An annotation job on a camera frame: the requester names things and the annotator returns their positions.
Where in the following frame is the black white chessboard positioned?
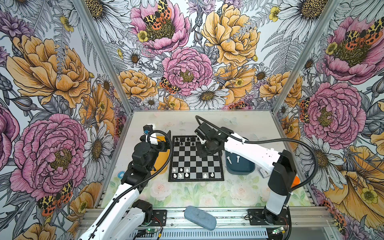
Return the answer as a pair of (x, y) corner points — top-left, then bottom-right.
(169, 136), (225, 182)

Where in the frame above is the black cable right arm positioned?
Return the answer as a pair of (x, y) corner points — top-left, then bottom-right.
(194, 115), (319, 193)

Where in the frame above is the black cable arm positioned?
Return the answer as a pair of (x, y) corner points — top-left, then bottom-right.
(194, 115), (319, 193)
(86, 129), (174, 238)

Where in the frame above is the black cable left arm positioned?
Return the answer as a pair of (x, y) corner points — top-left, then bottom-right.
(86, 129), (174, 238)

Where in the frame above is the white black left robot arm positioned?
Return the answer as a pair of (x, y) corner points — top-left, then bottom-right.
(79, 125), (174, 240)

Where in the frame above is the yellow plastic tray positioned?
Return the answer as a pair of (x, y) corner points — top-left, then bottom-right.
(151, 136), (170, 175)

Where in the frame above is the grey blue oval pouch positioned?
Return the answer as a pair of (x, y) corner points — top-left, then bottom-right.
(184, 206), (217, 231)

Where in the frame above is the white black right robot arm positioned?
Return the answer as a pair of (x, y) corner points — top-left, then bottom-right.
(195, 123), (297, 224)

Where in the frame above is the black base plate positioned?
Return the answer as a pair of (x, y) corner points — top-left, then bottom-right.
(141, 209), (168, 227)
(246, 208), (291, 226)

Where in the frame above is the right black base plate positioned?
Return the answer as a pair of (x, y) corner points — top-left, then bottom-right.
(246, 208), (291, 226)

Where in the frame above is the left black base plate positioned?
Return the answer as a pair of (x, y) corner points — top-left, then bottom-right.
(141, 209), (168, 227)

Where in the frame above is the grey metal small box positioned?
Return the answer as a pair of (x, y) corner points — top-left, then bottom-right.
(258, 168), (271, 179)

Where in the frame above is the teal plastic tray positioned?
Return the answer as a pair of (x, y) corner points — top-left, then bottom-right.
(224, 150), (256, 176)

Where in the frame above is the aluminium front rail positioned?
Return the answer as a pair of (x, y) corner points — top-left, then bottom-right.
(140, 207), (334, 230)

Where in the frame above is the orange plastic bottle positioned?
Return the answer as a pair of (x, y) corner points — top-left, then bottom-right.
(291, 176), (301, 188)

